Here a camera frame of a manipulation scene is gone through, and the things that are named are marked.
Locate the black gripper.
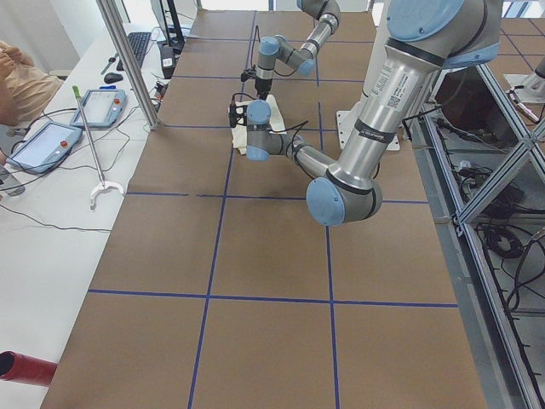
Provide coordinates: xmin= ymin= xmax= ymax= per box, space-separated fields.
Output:
xmin=228 ymin=102 xmax=248 ymax=128
xmin=240 ymin=67 xmax=273 ymax=100

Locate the cream long-sleeve printed shirt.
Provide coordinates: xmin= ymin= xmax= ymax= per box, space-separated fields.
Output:
xmin=231 ymin=95 xmax=286 ymax=156

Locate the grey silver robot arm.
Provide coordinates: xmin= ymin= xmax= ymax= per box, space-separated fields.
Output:
xmin=228 ymin=1 xmax=502 ymax=226
xmin=241 ymin=1 xmax=341 ymax=100

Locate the black power adapter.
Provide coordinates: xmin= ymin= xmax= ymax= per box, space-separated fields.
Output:
xmin=159 ymin=45 xmax=176 ymax=79

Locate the black keyboard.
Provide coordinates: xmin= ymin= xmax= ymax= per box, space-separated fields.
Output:
xmin=127 ymin=32 xmax=151 ymax=67

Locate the black computer mouse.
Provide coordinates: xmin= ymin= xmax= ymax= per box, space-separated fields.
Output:
xmin=103 ymin=72 xmax=123 ymax=84

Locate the far blue teach pendant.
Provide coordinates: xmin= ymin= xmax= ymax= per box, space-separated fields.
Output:
xmin=74 ymin=88 xmax=127 ymax=129

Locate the blue teach pendant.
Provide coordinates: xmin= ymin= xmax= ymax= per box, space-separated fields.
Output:
xmin=7 ymin=121 xmax=83 ymax=174
xmin=74 ymin=88 xmax=127 ymax=129

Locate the silver reacher grabber tool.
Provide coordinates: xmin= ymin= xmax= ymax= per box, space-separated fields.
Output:
xmin=72 ymin=85 xmax=124 ymax=210

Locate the near blue teach pendant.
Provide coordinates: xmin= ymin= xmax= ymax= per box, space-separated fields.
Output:
xmin=7 ymin=121 xmax=83 ymax=174

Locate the seated person in beige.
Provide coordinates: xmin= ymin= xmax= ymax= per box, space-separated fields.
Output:
xmin=1 ymin=41 xmax=63 ymax=127

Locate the red cylinder tube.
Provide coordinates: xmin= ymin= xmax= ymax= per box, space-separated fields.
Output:
xmin=1 ymin=351 xmax=57 ymax=387

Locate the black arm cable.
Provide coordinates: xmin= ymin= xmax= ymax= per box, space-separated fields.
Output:
xmin=229 ymin=92 xmax=310 ymax=146
xmin=246 ymin=25 xmax=299 ymax=78

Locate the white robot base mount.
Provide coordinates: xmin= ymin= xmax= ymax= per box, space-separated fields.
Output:
xmin=336 ymin=0 xmax=404 ymax=151

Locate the aluminium frame post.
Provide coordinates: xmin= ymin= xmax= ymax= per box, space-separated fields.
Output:
xmin=96 ymin=0 xmax=159 ymax=130

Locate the aluminium truss frame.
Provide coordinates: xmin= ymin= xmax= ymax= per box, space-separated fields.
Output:
xmin=404 ymin=54 xmax=544 ymax=408

